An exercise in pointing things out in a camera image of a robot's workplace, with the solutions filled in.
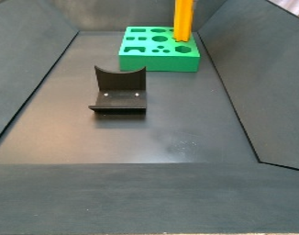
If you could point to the black curved holder bracket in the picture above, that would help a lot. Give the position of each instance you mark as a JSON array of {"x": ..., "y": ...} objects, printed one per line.
[{"x": 121, "y": 91}]

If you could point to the green foam shape-sorting board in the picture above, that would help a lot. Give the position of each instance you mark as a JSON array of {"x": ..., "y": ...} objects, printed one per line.
[{"x": 150, "y": 47}]

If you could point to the orange star-shaped prism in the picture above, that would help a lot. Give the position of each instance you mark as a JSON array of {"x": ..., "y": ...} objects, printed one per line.
[{"x": 184, "y": 14}]

